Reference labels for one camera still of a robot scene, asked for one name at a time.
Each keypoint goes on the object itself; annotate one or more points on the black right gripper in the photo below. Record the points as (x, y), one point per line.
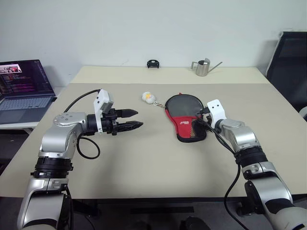
(206, 117)

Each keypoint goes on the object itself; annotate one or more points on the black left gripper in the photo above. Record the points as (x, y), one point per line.
(109, 124)

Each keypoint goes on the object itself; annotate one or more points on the black red paddle case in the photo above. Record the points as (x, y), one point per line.
(184, 124)

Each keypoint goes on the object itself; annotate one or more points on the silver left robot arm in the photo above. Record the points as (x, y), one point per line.
(60, 141)

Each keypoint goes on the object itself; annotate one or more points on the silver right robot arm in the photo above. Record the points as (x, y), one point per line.
(242, 136)

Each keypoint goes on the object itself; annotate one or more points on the steel watering can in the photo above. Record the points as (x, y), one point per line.
(202, 69)

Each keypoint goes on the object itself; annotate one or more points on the black plastic clip holder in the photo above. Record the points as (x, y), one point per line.
(153, 64)

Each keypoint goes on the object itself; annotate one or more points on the black office chair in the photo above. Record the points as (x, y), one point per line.
(290, 62)

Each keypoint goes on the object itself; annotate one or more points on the grey open laptop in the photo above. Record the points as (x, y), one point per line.
(24, 105)

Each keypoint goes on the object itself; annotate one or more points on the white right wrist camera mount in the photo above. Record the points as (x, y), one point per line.
(217, 109)

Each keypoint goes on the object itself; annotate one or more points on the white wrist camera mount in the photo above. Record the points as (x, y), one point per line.
(217, 109)
(102, 98)

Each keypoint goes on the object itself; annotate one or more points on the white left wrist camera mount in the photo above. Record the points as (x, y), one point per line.
(102, 98)

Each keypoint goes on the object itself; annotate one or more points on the black table frame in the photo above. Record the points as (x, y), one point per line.
(161, 210)

